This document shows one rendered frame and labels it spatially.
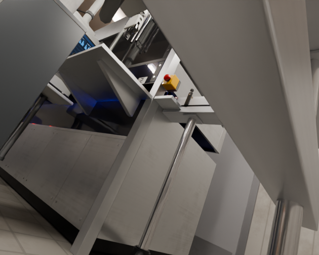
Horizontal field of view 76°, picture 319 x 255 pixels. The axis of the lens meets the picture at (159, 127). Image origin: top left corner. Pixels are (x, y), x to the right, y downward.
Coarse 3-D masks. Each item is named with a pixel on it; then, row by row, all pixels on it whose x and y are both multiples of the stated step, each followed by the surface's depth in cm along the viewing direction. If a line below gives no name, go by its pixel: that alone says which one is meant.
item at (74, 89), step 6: (60, 72) 138; (66, 78) 141; (66, 84) 142; (72, 84) 145; (72, 90) 145; (78, 90) 148; (78, 96) 149; (84, 96) 152; (90, 96) 155; (78, 102) 149; (84, 102) 152; (90, 102) 156; (96, 102) 159; (84, 108) 152; (90, 108) 156
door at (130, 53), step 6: (150, 24) 185; (144, 30) 186; (132, 36) 195; (144, 36) 179; (120, 42) 204; (126, 42) 195; (138, 42) 179; (114, 48) 205; (120, 48) 196; (126, 48) 188; (132, 48) 180; (114, 54) 196; (120, 54) 188; (126, 54) 180; (132, 54) 173; (120, 60) 181; (126, 60) 173
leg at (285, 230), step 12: (312, 60) 57; (312, 72) 55; (312, 84) 53; (276, 204) 45; (288, 204) 42; (300, 204) 42; (276, 216) 43; (288, 216) 41; (300, 216) 41; (276, 228) 42; (288, 228) 40; (300, 228) 41; (276, 240) 40; (288, 240) 40; (276, 252) 39; (288, 252) 39
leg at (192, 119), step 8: (192, 120) 114; (200, 120) 115; (192, 128) 113; (184, 136) 111; (184, 144) 109; (176, 152) 108; (184, 152) 109; (176, 160) 106; (176, 168) 104; (168, 176) 103; (168, 184) 101; (160, 192) 100; (168, 192) 100; (160, 200) 98; (160, 208) 97; (152, 216) 96; (160, 216) 97; (152, 224) 94; (144, 232) 94; (152, 232) 93; (144, 240) 92; (144, 248) 91
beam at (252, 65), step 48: (144, 0) 15; (192, 0) 13; (240, 0) 12; (288, 0) 15; (192, 48) 17; (240, 48) 15; (288, 48) 16; (240, 96) 20; (288, 96) 18; (240, 144) 29; (288, 144) 24; (288, 192) 39
